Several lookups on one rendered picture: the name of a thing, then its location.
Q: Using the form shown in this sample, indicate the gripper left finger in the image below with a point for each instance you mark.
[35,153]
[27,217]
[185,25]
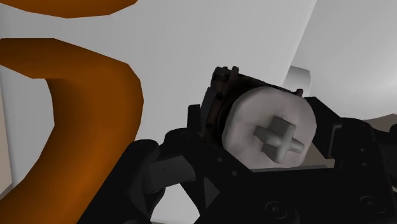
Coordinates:
[136,173]

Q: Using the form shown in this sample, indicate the dark cylinder with white cross cap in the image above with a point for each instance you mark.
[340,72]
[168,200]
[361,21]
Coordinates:
[266,130]

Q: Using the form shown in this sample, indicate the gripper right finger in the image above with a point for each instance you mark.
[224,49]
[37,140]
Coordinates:
[353,145]

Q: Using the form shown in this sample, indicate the orange curved tube shape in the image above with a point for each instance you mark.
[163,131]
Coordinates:
[93,124]

